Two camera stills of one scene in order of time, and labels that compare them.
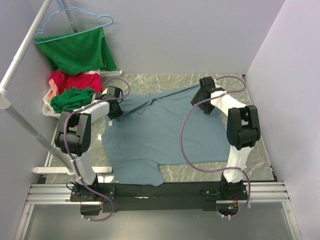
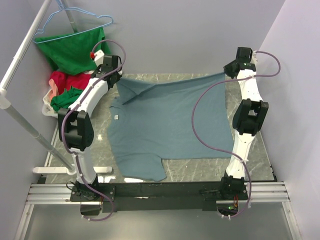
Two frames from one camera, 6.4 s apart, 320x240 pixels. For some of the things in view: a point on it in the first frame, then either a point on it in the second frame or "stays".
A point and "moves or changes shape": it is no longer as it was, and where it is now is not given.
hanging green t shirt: x=75 y=52 stays
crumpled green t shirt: x=72 y=99 stays
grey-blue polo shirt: x=147 y=135 moves or changes shape
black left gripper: x=118 y=113 → x=118 y=75
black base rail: x=208 y=194 stays
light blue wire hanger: x=65 y=8 stays
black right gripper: x=207 y=109 → x=226 y=69
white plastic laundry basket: x=47 y=108 stays
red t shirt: x=64 y=80 stays
